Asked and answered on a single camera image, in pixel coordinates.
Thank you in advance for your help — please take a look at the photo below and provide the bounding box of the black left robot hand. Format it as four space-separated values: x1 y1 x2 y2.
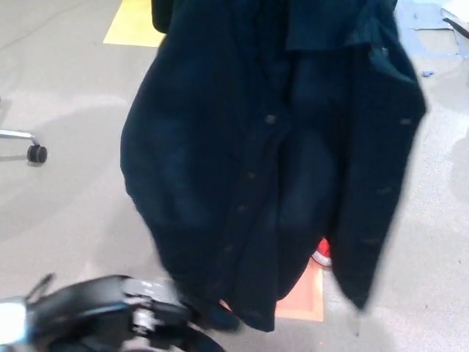
25 274 225 352

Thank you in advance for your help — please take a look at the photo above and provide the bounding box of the dark teal coat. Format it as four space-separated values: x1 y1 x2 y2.
119 0 429 331

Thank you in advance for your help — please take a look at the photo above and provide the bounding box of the person black clothing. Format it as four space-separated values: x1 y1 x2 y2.
152 0 179 34

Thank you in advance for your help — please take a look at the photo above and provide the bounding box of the silver chair base with caster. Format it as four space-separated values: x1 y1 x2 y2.
0 95 49 164

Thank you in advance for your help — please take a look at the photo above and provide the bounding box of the orange square floor mat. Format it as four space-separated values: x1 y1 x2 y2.
273 264 325 323

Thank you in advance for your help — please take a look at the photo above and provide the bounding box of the red white sneaker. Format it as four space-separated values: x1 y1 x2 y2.
310 237 333 268

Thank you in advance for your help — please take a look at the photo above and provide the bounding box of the yellow floor marking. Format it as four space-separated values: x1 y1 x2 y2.
103 2 166 48

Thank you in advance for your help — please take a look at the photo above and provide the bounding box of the light blue floor sheet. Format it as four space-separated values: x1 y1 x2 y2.
396 6 469 60

